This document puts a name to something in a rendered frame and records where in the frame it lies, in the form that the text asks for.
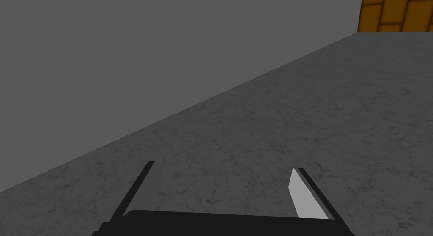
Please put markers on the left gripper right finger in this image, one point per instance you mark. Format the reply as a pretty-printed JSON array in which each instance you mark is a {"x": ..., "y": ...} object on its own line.
[{"x": 308, "y": 198}]

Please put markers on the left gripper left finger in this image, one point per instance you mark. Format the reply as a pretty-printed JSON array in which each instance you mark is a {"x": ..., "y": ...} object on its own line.
[{"x": 134, "y": 190}]

